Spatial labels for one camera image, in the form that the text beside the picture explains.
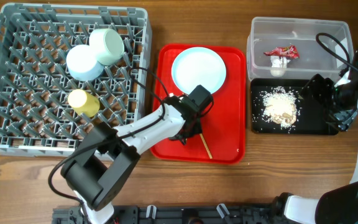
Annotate red plastic tray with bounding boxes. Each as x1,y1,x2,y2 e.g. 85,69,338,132
150,45,246,165

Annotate crumpled white tissue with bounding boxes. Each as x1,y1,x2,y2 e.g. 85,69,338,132
270,56,291,77

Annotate wooden chopstick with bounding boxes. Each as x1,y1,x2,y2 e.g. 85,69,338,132
199,133,213,159

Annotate black food waste tray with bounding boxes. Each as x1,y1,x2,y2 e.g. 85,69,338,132
250,78,338,136

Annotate pile of rice waste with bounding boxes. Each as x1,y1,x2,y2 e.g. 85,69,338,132
252,86,300,129

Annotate red snack wrapper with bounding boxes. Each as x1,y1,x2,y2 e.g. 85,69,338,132
264,45,300,59

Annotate grey plastic dishwasher rack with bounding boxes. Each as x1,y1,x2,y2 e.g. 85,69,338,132
0,3,152,157

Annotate light blue round plate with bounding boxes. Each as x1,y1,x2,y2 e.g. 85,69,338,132
171,47,226,94

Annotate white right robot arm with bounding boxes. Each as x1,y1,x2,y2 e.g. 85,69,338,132
283,50,358,223

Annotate yellow plastic cup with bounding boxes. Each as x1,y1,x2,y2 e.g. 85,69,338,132
68,89,100,117

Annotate light blue bowl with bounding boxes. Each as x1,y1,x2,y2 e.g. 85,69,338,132
66,45,104,82

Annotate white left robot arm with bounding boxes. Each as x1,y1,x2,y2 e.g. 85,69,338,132
61,85,214,223

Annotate clear plastic waste bin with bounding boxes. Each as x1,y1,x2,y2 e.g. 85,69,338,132
247,17,354,81

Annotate green bowl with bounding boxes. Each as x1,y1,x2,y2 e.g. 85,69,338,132
89,29,125,65

